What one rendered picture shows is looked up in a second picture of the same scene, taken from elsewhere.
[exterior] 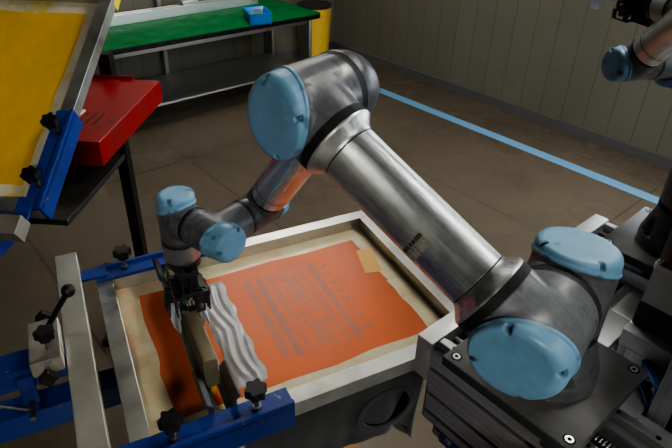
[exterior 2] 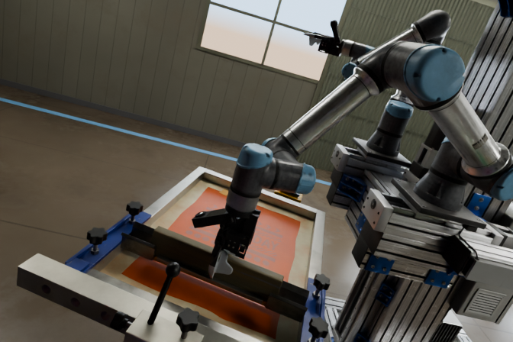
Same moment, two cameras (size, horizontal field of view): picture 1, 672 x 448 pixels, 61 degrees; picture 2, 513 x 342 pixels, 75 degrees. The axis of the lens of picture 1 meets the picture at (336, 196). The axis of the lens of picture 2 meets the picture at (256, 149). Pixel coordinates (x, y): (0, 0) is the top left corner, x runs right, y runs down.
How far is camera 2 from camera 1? 1.09 m
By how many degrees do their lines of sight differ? 51
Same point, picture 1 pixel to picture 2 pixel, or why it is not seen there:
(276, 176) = (323, 126)
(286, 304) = not seen: hidden behind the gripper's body
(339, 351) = (285, 249)
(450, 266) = (493, 146)
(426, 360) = (386, 220)
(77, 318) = (141, 306)
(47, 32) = not seen: outside the picture
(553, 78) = (140, 92)
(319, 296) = not seen: hidden behind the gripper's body
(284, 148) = (448, 92)
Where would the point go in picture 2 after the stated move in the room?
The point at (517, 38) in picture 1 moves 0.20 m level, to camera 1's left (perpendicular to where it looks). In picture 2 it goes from (114, 67) to (99, 65)
